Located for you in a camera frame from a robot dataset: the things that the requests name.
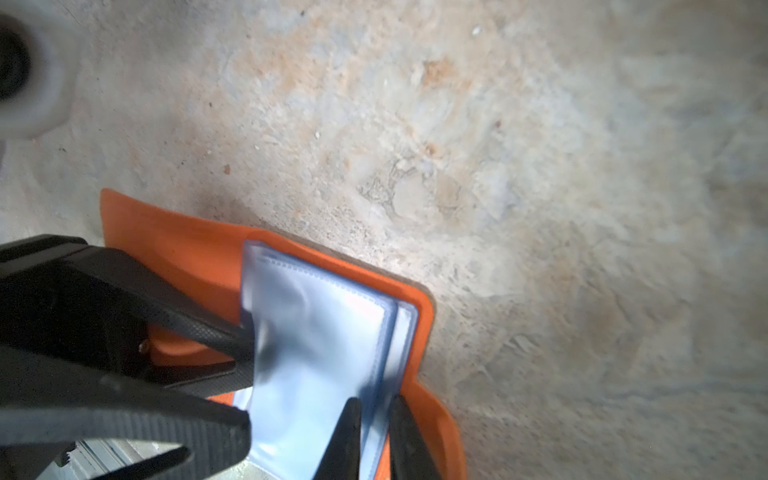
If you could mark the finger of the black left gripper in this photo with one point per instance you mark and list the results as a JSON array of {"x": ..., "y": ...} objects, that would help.
[
  {"x": 51, "y": 401},
  {"x": 93, "y": 306}
]

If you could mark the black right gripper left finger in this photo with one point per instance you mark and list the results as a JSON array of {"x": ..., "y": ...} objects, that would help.
[{"x": 341, "y": 460}]

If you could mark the orange card holder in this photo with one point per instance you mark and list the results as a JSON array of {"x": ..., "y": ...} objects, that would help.
[{"x": 324, "y": 331}]

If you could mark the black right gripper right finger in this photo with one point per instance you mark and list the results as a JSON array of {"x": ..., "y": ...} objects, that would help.
[{"x": 410, "y": 458}]

